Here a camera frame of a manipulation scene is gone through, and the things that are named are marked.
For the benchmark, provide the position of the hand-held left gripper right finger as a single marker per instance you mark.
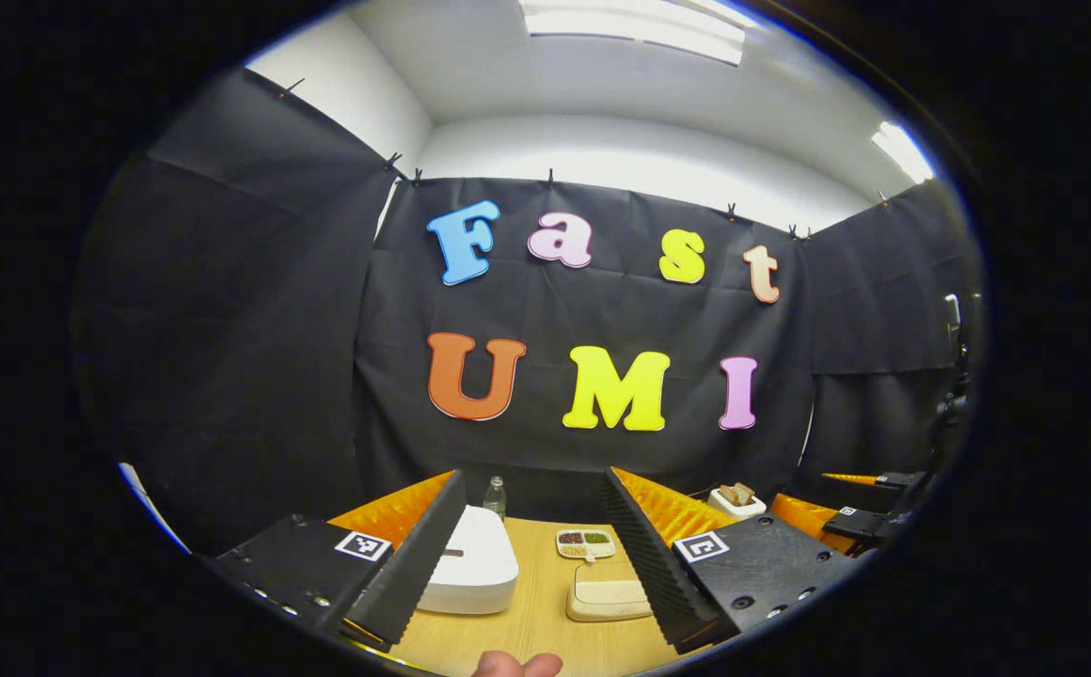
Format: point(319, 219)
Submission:
point(654, 564)

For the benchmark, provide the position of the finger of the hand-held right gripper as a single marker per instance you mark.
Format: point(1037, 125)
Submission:
point(875, 480)
point(861, 527)

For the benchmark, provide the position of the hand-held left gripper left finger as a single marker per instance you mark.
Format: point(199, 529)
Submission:
point(414, 564)

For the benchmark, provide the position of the white rice cooker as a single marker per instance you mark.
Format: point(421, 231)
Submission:
point(480, 564)

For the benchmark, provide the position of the white divided bean dish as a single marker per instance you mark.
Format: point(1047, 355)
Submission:
point(585, 543)

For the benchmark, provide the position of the cream toaster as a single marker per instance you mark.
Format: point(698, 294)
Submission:
point(738, 512)

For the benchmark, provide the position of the toast bread slice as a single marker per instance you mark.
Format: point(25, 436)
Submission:
point(727, 494)
point(745, 492)

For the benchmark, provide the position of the clear plastic water bottle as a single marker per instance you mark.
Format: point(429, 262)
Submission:
point(496, 498)

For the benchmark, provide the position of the black backdrop cloth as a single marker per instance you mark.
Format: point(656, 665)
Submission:
point(226, 329)

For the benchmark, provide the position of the small ceiling light panel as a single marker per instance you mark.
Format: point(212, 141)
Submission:
point(903, 150)

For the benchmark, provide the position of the large ceiling light panel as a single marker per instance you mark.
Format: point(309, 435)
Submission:
point(635, 28)

